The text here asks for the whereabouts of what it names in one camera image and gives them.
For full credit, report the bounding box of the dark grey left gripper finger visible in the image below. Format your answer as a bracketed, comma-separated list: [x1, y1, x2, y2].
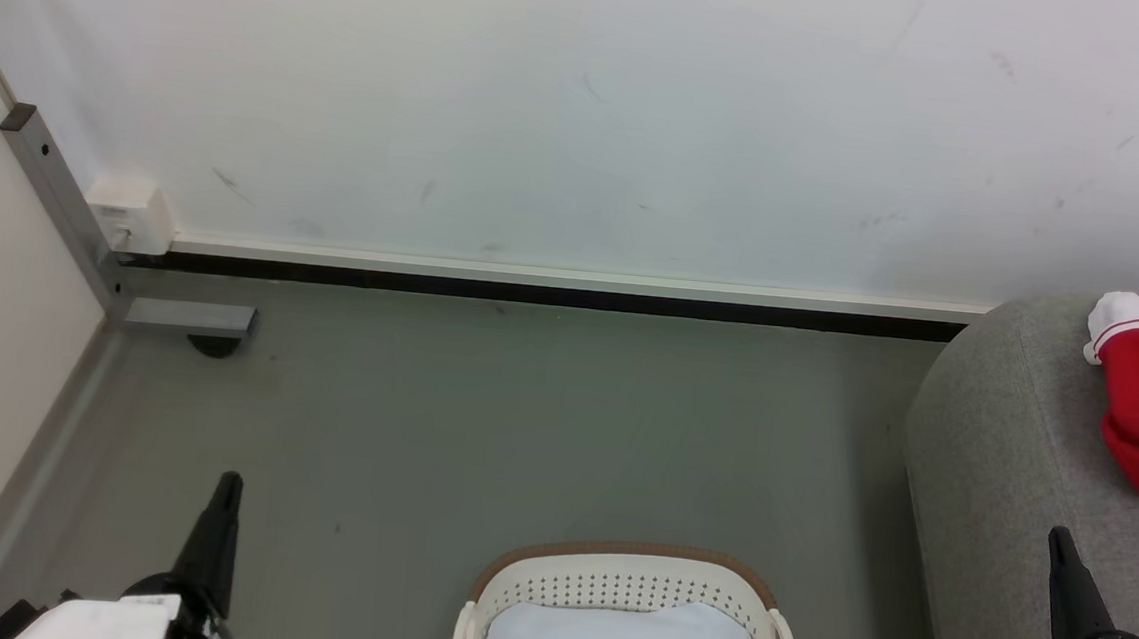
[170, 468, 246, 619]

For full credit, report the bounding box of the white baseboard strip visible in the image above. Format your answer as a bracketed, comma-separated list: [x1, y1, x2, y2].
[168, 236, 994, 327]

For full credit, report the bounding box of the black round frame foot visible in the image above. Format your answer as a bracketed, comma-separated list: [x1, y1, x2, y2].
[186, 334, 241, 362]

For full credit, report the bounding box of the grey metal frame post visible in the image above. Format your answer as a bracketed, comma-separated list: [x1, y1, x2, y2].
[0, 101, 140, 321]

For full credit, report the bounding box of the white laundry basket brown rim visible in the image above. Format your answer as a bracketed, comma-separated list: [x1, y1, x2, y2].
[451, 529, 813, 639]

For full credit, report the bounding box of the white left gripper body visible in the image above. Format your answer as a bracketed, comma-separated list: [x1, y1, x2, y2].
[11, 562, 264, 639]

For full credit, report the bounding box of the white wall socket box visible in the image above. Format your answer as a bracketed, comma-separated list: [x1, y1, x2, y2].
[83, 175, 180, 259]

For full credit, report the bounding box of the grey fabric sofa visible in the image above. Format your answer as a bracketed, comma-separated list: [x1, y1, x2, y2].
[890, 274, 1139, 639]

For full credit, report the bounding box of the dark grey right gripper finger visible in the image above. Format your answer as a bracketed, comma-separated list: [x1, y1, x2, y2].
[1040, 525, 1123, 639]

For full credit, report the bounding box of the grey metal frame base bar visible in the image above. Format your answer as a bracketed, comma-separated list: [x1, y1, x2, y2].
[121, 297, 260, 343]

